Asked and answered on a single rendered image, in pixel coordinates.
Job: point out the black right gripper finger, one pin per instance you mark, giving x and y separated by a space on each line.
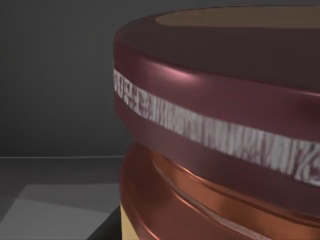
112 228

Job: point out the maroon and copper jar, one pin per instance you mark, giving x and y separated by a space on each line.
215 105

